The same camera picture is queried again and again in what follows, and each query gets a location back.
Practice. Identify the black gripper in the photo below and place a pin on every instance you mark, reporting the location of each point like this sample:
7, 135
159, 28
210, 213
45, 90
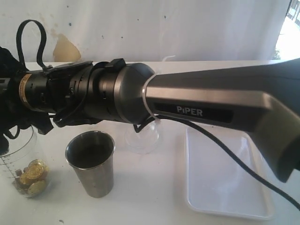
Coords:
14, 116

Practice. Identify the stainless steel cup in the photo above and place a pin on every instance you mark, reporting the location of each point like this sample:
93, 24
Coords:
90, 154

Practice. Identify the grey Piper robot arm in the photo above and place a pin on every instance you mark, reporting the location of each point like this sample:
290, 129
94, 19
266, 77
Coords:
263, 100

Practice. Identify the clear plastic shaker cup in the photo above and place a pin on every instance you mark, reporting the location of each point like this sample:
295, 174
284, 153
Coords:
22, 151

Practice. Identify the clear dome strainer lid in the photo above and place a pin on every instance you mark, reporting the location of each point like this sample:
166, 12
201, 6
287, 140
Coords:
145, 141

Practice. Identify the white backdrop sheet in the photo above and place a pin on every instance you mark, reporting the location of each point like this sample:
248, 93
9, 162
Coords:
149, 30

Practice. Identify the white zip tie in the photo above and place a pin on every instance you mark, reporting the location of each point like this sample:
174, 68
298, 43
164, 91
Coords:
157, 71

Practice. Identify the white rectangular tray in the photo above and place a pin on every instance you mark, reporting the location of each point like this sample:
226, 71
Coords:
216, 184

